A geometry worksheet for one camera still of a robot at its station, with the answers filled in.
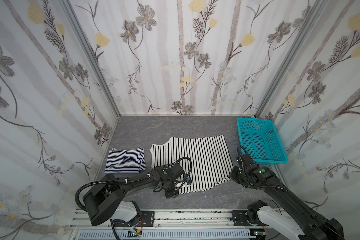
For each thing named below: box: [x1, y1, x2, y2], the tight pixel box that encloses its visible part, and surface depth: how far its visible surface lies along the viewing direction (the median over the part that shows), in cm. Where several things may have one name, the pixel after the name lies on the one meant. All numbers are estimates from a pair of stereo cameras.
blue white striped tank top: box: [104, 147, 146, 174], surface depth 95 cm
